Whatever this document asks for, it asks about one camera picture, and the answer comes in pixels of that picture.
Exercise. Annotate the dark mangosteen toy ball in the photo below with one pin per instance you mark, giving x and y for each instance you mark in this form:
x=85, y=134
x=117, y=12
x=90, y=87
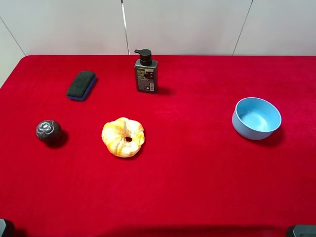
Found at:
x=49, y=131

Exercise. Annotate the peeled orange toy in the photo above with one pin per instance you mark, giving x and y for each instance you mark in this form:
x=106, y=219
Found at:
x=123, y=137

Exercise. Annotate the dark grey pump bottle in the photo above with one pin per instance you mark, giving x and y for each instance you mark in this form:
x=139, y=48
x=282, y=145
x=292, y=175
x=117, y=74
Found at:
x=146, y=72

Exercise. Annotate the red velvet tablecloth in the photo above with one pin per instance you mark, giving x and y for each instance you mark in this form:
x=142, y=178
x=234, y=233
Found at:
x=194, y=176

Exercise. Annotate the black blue whiteboard eraser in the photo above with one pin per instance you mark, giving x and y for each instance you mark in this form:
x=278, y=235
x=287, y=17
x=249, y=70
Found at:
x=81, y=86

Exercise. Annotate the light blue bowl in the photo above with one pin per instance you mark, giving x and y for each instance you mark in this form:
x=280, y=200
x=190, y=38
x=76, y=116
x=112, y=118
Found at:
x=255, y=118

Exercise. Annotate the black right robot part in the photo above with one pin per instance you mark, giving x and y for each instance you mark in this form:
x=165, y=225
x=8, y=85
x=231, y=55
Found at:
x=301, y=231

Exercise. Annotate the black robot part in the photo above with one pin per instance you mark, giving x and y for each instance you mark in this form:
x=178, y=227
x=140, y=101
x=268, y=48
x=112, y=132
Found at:
x=6, y=228
x=301, y=231

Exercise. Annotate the black left robot part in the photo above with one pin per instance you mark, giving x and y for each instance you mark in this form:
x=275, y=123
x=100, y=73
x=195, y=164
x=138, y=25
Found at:
x=6, y=228

